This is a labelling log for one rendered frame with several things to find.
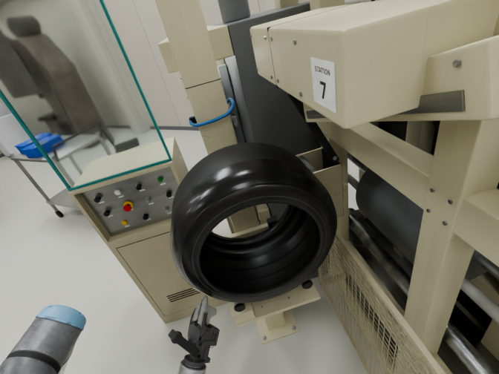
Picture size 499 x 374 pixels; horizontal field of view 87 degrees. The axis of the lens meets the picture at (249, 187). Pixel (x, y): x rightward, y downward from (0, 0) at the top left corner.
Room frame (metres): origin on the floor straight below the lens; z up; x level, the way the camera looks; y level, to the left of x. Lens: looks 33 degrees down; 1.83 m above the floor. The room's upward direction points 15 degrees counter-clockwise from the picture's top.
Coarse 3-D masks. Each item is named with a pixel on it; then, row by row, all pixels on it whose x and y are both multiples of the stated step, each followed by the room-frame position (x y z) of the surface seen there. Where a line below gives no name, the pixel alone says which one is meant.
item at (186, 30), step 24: (168, 0) 0.99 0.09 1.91; (192, 0) 1.00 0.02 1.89; (168, 24) 0.99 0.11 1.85; (192, 24) 1.00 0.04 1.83; (192, 48) 0.99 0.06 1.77; (192, 72) 0.99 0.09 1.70; (216, 72) 1.00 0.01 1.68; (192, 96) 0.99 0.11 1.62; (216, 96) 1.00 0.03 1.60; (216, 144) 0.99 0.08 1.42; (240, 216) 0.99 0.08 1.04
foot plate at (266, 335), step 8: (288, 312) 1.08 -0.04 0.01; (264, 320) 1.07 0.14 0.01; (288, 320) 1.02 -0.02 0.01; (264, 328) 1.01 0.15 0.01; (280, 328) 0.98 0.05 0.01; (288, 328) 0.97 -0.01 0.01; (296, 328) 0.96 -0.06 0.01; (264, 336) 0.95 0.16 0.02; (272, 336) 0.94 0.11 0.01; (280, 336) 0.93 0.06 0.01
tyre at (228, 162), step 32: (224, 160) 0.74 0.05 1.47; (256, 160) 0.70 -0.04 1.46; (288, 160) 0.73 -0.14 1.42; (192, 192) 0.67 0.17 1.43; (224, 192) 0.62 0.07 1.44; (256, 192) 0.61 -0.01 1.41; (288, 192) 0.61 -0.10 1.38; (320, 192) 0.64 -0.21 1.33; (192, 224) 0.60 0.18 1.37; (288, 224) 0.88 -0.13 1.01; (320, 224) 0.61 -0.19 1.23; (192, 256) 0.59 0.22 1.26; (224, 256) 0.84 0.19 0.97; (256, 256) 0.84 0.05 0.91; (288, 256) 0.77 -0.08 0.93; (320, 256) 0.61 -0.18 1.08; (224, 288) 0.60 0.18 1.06; (256, 288) 0.68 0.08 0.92; (288, 288) 0.61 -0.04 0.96
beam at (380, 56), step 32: (384, 0) 0.65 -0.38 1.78; (416, 0) 0.49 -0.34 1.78; (448, 0) 0.41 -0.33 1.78; (480, 0) 0.40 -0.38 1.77; (256, 32) 0.89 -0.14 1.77; (288, 32) 0.61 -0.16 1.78; (320, 32) 0.46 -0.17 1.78; (352, 32) 0.39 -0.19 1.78; (384, 32) 0.39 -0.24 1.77; (416, 32) 0.40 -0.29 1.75; (448, 32) 0.40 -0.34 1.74; (480, 32) 0.40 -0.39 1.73; (256, 64) 0.98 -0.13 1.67; (288, 64) 0.64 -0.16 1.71; (352, 64) 0.39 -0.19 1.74; (384, 64) 0.39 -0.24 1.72; (416, 64) 0.40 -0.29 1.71; (352, 96) 0.39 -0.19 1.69; (384, 96) 0.39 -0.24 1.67; (416, 96) 0.40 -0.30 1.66
